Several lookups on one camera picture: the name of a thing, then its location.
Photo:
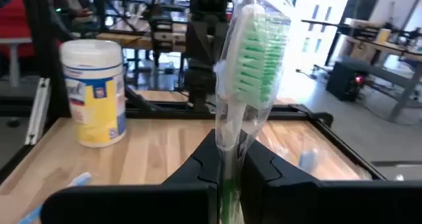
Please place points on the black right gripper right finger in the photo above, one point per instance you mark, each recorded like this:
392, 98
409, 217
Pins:
280, 197

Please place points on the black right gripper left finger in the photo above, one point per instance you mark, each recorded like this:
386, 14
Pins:
184, 197

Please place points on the green and white toothbrush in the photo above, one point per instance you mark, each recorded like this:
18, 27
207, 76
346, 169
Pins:
250, 59

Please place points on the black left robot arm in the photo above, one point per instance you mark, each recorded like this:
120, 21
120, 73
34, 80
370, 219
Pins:
206, 43

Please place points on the yellow white wipes canister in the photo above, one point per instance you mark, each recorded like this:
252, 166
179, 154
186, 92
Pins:
95, 112

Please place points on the black box with red light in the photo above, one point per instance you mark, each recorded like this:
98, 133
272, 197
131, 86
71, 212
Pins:
343, 82

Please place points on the wooden robot workbench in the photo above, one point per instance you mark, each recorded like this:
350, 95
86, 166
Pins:
141, 41

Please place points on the grey metal workbench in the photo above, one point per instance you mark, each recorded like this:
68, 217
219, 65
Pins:
407, 95

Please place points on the small yellow canister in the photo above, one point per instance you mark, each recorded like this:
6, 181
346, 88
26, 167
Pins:
383, 35

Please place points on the person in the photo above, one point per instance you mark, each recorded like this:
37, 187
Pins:
77, 10

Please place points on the red partition panel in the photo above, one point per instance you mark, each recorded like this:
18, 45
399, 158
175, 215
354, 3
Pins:
14, 19

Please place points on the white aluminium rail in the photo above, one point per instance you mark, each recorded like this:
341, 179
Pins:
38, 112

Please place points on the black overhead rig frame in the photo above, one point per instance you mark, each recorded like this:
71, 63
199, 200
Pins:
49, 52

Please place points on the white pedestal table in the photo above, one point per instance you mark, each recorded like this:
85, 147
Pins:
13, 41

